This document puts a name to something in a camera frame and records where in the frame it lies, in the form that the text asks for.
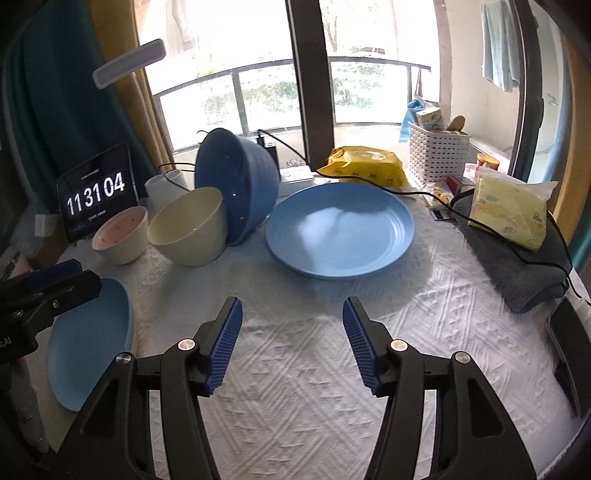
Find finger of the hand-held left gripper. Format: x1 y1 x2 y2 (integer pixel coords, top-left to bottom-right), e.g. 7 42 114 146
18 259 84 294
0 270 103 330

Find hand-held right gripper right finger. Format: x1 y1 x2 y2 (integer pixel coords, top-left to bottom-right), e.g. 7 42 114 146
342 296 539 480

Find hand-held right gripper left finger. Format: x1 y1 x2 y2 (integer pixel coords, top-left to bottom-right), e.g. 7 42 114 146
51 296 244 480

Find small blue plate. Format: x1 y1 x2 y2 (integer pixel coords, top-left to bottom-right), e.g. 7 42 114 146
46 277 135 413

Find large blue plate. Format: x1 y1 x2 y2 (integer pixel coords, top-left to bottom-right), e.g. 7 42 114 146
264 181 415 280

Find cream bowl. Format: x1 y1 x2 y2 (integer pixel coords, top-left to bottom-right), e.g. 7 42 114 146
147 186 230 268

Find white bowl with pink inside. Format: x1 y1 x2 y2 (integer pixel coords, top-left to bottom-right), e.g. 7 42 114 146
91 206 149 265

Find white textured tablecloth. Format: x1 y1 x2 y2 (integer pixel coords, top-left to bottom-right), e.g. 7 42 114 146
28 175 583 480

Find black tablet clock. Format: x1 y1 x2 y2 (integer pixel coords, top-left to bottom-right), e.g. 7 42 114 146
56 142 140 244

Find white double cup holder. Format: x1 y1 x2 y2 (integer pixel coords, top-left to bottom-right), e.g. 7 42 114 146
144 169 197 213

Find yellow snack packet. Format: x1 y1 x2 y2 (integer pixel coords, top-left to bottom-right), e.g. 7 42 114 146
425 182 455 206

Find grey towel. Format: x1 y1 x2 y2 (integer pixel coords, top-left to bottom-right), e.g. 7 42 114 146
431 187 573 315

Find yellow curtain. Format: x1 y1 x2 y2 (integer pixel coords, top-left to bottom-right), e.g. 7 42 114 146
551 115 578 232
88 0 174 185

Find teal curtain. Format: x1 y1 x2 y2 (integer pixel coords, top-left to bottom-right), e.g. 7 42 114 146
0 0 125 222

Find yellow wet wipes pack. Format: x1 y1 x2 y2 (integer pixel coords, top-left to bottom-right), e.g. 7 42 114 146
316 146 407 188

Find small red box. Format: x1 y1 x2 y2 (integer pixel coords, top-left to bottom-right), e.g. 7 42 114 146
446 175 476 195

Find yellow tissue pack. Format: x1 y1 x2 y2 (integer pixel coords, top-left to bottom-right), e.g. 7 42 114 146
468 166 559 252

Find black charger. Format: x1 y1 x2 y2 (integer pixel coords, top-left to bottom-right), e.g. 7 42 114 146
259 136 278 168

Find white plastic basket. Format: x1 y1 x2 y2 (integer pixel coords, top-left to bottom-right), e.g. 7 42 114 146
408 121 471 184

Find white lamp bar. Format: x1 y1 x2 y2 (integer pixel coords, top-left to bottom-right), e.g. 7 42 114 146
93 39 166 90

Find blue plastic bag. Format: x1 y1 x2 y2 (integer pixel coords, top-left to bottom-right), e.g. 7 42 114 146
397 97 428 144

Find small carton box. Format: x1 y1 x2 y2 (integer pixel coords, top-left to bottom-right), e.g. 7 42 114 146
416 107 445 132

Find black balcony railing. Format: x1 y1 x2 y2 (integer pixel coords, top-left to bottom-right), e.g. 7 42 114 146
150 59 432 153

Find hanging light blue towel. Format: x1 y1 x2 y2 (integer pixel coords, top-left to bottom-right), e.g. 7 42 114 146
480 0 522 92

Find looped black cable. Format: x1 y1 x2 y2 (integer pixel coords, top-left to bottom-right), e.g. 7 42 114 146
158 129 222 191

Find long black cable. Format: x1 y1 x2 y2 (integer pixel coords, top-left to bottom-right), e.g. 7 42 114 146
257 129 573 273

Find dark window frame post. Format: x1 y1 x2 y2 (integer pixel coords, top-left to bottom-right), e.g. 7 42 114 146
285 0 335 171

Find dark door frame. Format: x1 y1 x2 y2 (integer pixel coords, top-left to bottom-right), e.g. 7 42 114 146
508 0 546 176

